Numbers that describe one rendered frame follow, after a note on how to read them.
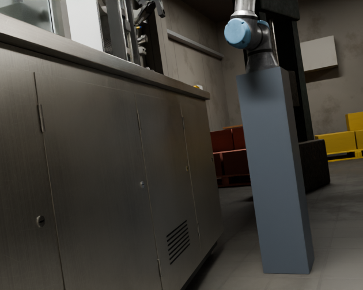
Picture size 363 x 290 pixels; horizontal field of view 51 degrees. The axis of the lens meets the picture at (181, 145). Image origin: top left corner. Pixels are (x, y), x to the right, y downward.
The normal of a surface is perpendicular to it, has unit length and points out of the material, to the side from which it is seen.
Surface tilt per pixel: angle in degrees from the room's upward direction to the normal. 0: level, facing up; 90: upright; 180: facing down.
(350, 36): 90
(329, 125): 90
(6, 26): 90
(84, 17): 90
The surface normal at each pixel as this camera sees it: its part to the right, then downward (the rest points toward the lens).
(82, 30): -0.29, 0.04
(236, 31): -0.63, 0.22
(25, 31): 0.94, -0.13
